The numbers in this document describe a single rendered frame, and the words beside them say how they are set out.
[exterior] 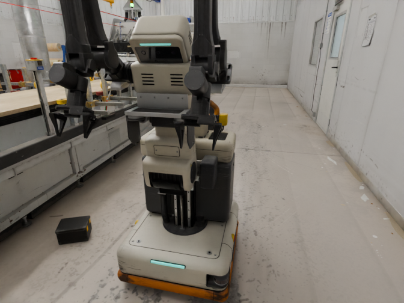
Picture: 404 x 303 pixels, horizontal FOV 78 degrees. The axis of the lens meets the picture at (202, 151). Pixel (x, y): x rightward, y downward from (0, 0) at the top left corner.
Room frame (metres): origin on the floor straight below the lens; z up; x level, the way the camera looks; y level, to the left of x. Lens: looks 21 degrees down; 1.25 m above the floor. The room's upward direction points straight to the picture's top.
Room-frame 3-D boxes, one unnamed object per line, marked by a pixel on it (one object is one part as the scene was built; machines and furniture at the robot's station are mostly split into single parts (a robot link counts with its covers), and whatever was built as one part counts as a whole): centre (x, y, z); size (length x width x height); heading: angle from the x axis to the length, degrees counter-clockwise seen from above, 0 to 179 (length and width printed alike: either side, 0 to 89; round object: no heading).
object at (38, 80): (1.76, 1.11, 0.93); 0.05 x 0.05 x 0.45; 78
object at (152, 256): (1.30, 0.10, 0.16); 0.67 x 0.64 x 0.25; 167
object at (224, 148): (1.39, 0.08, 0.59); 0.55 x 0.34 x 0.83; 77
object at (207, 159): (1.13, 0.08, 0.68); 0.28 x 0.27 x 0.25; 77
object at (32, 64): (1.76, 1.11, 1.18); 0.07 x 0.07 x 0.08; 78
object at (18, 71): (9.11, 6.28, 0.41); 0.76 x 0.48 x 0.81; 175
